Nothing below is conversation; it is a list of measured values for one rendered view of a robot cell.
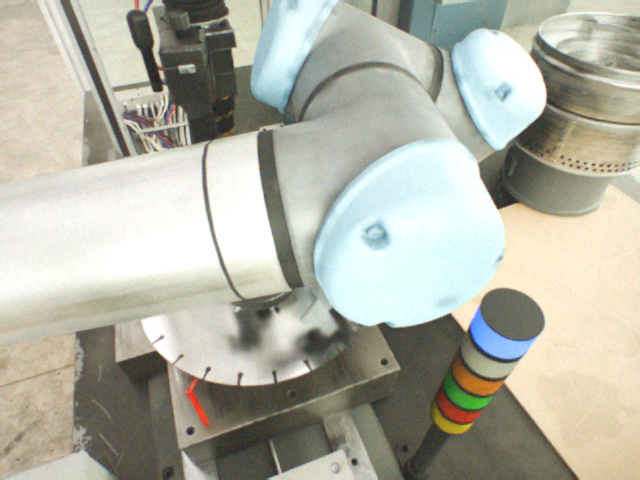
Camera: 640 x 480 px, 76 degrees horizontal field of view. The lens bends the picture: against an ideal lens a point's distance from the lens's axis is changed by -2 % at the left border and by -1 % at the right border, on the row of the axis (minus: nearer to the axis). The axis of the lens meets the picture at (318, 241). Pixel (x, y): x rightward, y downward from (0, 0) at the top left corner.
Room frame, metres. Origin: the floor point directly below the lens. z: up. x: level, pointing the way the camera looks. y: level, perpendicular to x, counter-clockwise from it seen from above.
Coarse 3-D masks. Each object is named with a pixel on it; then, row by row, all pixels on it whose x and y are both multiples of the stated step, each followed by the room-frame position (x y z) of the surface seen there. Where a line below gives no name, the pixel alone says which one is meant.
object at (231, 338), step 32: (320, 288) 0.35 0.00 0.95; (160, 320) 0.29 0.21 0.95; (192, 320) 0.29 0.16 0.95; (224, 320) 0.29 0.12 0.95; (256, 320) 0.29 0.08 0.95; (288, 320) 0.29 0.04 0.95; (320, 320) 0.29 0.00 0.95; (160, 352) 0.25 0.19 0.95; (192, 352) 0.25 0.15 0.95; (224, 352) 0.25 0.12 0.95; (256, 352) 0.25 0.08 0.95; (288, 352) 0.25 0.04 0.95; (320, 352) 0.25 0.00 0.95; (224, 384) 0.21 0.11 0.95; (256, 384) 0.21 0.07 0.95
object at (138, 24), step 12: (132, 12) 0.42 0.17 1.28; (144, 12) 0.43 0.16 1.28; (132, 24) 0.41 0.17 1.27; (144, 24) 0.42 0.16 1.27; (132, 36) 0.42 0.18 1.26; (144, 36) 0.41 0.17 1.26; (144, 48) 0.41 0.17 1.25; (144, 60) 0.42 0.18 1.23; (156, 72) 0.42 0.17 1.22; (156, 84) 0.42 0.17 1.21
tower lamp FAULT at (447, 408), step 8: (440, 384) 0.18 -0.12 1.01; (440, 392) 0.17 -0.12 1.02; (440, 400) 0.16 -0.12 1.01; (448, 400) 0.16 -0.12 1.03; (440, 408) 0.16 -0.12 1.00; (448, 408) 0.15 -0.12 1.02; (456, 408) 0.15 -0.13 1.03; (448, 416) 0.15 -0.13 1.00; (456, 416) 0.15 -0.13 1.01; (464, 416) 0.15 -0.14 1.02; (472, 416) 0.15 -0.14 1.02
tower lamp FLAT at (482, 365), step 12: (468, 336) 0.17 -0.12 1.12; (468, 348) 0.16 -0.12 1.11; (468, 360) 0.16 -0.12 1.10; (480, 360) 0.15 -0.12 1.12; (492, 360) 0.15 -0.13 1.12; (504, 360) 0.15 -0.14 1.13; (516, 360) 0.15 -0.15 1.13; (480, 372) 0.15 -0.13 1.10; (492, 372) 0.15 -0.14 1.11; (504, 372) 0.15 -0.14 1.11
